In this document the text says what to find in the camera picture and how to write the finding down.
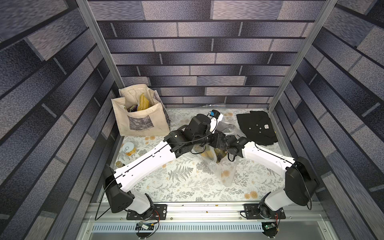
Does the yellow black plaid shirt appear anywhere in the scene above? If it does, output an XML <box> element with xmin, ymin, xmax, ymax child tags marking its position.
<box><xmin>200</xmin><ymin>149</ymin><xmax>227</xmax><ymax>165</ymax></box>

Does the black tray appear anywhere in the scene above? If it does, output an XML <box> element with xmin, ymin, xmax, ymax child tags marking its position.
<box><xmin>237</xmin><ymin>111</ymin><xmax>278</xmax><ymax>146</ymax></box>

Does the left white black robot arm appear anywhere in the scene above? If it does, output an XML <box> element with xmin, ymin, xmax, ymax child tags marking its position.
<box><xmin>102</xmin><ymin>110</ymin><xmax>223</xmax><ymax>218</ymax></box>

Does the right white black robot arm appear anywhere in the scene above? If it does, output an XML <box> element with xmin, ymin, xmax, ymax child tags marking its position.
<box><xmin>208</xmin><ymin>131</ymin><xmax>319</xmax><ymax>212</ymax></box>

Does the beige canvas tote bag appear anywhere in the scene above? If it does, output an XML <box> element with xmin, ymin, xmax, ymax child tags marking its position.
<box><xmin>112</xmin><ymin>84</ymin><xmax>171</xmax><ymax>136</ymax></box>

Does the yellow snack packet in tote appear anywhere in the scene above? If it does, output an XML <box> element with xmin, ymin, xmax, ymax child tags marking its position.
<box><xmin>137</xmin><ymin>93</ymin><xmax>151</xmax><ymax>111</ymax></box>

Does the small yellow capped bottle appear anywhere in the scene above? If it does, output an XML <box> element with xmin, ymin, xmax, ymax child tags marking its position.
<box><xmin>116</xmin><ymin>161</ymin><xmax>125</xmax><ymax>168</ymax></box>

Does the right small circuit board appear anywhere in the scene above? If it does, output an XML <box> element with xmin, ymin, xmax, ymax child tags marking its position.
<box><xmin>262</xmin><ymin>223</ymin><xmax>279</xmax><ymax>239</ymax></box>

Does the small circuit board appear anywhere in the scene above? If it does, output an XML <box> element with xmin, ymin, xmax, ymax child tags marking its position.
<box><xmin>135</xmin><ymin>222</ymin><xmax>156</xmax><ymax>232</ymax></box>
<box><xmin>262</xmin><ymin>223</ymin><xmax>279</xmax><ymax>239</ymax></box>

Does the left small circuit board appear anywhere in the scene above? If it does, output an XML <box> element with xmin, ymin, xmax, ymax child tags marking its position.
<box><xmin>135</xmin><ymin>222</ymin><xmax>156</xmax><ymax>232</ymax></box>

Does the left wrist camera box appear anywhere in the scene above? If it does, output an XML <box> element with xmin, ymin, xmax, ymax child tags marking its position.
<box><xmin>208</xmin><ymin>110</ymin><xmax>224</xmax><ymax>134</ymax></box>

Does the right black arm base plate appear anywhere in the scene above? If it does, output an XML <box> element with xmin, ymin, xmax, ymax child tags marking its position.
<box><xmin>241</xmin><ymin>204</ymin><xmax>286</xmax><ymax>220</ymax></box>

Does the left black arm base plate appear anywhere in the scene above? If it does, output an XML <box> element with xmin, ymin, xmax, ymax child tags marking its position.
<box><xmin>126</xmin><ymin>204</ymin><xmax>168</xmax><ymax>221</ymax></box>

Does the aluminium front rail frame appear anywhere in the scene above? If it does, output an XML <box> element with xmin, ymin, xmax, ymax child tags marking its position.
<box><xmin>76</xmin><ymin>202</ymin><xmax>338</xmax><ymax>240</ymax></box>

